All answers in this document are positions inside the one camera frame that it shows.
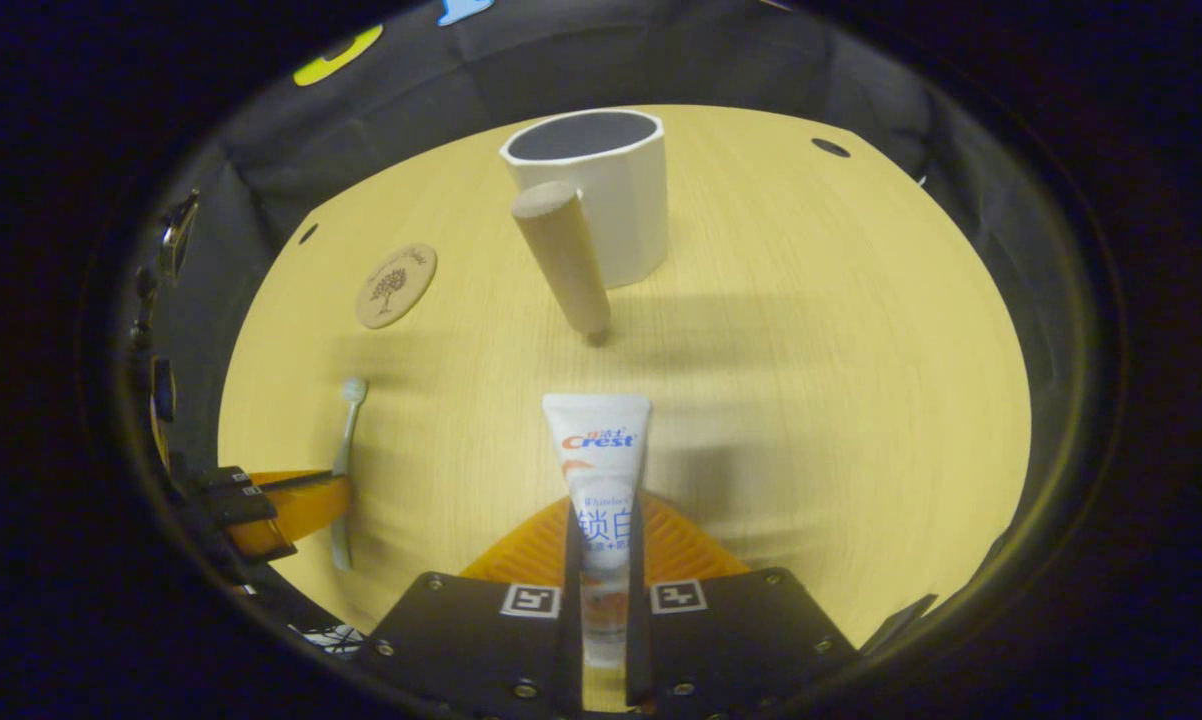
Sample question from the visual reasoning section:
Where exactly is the pale grey toothbrush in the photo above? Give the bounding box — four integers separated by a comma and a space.
330, 377, 369, 572

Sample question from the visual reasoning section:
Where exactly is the light wooden desktop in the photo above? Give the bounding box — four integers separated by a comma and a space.
218, 105, 1032, 716

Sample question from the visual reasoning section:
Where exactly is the white toothpaste tube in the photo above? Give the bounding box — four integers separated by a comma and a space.
543, 393, 652, 669

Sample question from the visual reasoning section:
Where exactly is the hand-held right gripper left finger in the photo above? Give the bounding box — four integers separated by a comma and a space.
364, 498, 586, 717

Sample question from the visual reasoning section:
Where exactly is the white cup with wooden handle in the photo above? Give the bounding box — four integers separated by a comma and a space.
500, 108, 670, 347

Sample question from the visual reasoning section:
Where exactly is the round wooden coaster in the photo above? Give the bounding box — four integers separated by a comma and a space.
355, 243, 438, 330

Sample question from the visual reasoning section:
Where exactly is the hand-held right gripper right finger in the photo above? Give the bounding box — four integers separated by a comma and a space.
624, 490, 859, 709

